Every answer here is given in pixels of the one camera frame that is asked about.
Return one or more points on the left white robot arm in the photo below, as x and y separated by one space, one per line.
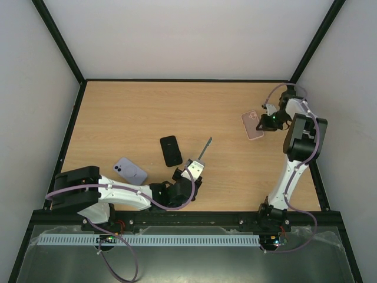
88 193

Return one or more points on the pink phone case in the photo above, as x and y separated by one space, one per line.
250 121

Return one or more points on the dark green phone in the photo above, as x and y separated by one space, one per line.
205 148

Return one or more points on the grey slotted cable duct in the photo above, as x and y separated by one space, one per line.
149 240

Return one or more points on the black phone case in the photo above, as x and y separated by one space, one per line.
171 152

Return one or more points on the lilac phone case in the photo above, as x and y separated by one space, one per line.
130 171

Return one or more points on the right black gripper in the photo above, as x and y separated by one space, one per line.
265 122

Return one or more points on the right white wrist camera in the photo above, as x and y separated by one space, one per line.
270 108

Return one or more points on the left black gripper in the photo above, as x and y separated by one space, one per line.
175 174

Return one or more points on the black aluminium frame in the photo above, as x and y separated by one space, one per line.
236 179

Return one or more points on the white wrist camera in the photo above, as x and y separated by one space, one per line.
270 108
195 167

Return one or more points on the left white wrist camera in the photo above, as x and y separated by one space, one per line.
195 167

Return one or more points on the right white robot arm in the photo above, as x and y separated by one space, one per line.
302 145

